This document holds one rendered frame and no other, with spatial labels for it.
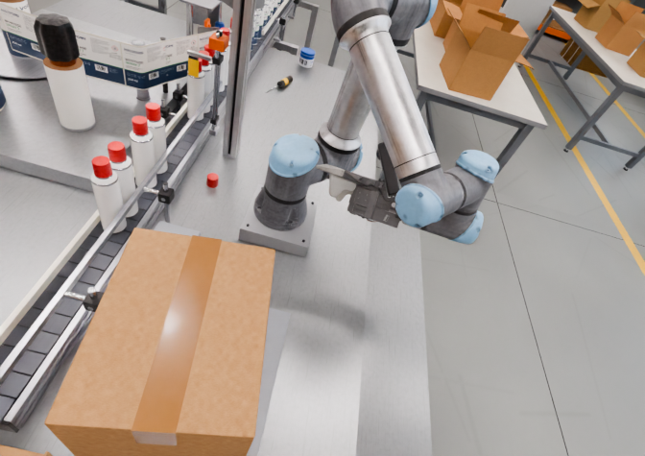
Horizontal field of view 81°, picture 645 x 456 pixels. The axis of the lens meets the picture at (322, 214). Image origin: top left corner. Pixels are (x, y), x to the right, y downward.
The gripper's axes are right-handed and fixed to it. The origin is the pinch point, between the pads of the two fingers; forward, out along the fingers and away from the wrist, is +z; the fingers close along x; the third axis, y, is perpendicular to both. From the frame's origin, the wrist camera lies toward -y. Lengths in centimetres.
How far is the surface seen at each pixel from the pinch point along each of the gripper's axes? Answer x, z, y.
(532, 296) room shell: 168, -119, 16
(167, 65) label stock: 33, 67, -20
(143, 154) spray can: 1.7, 43.2, 9.7
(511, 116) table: 147, -68, -79
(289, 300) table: 10.5, -1.0, 32.5
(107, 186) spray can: -11.3, 39.4, 18.4
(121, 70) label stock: 25, 75, -13
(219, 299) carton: -26.6, 3.7, 26.9
